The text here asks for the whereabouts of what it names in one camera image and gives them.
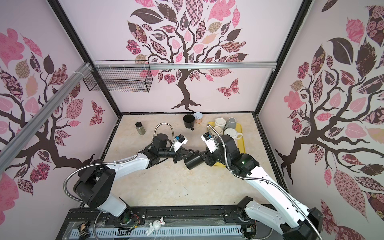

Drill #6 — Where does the black wire basket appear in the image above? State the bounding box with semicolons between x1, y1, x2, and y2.
83;60;153;93

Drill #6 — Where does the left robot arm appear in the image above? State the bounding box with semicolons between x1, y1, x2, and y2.
63;133;196;218

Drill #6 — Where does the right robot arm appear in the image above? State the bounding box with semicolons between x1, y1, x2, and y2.
202;124;324;240

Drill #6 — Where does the aluminium rail left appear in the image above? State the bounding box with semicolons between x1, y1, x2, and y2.
1;63;92;173

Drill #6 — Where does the cream mug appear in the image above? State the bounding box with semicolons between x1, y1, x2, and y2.
214;126;223;136

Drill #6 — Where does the aluminium rail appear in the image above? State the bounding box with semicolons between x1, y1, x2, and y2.
1;63;92;173
94;62;277;70

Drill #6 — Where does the yellow plastic tray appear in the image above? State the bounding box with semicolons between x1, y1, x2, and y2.
208;121;246;167

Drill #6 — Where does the white ribbed mug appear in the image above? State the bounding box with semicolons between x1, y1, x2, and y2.
224;128;243;141

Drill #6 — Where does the black mug white base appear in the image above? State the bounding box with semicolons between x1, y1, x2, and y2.
184;152;204;170

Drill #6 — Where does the all black mug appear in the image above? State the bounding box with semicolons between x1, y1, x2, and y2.
183;114;196;131

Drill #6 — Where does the white slotted cable duct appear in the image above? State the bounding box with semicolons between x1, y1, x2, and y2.
69;225;243;240

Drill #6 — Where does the white bunny figurine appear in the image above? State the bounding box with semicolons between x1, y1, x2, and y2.
146;217;166;236

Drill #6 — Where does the aluminium rail back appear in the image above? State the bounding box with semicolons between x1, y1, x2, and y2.
94;62;277;70

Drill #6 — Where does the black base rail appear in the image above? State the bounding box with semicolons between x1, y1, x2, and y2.
55;203;316;240

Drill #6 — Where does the spice jar black lid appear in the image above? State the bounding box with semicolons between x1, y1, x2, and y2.
135;122;146;136

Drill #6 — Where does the grey mug rear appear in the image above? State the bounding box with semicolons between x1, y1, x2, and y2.
224;117;237;130

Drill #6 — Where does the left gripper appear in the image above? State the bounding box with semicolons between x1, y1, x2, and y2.
159;147;192;164

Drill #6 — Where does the white mug rear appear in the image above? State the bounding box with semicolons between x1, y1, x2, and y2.
214;117;227;130

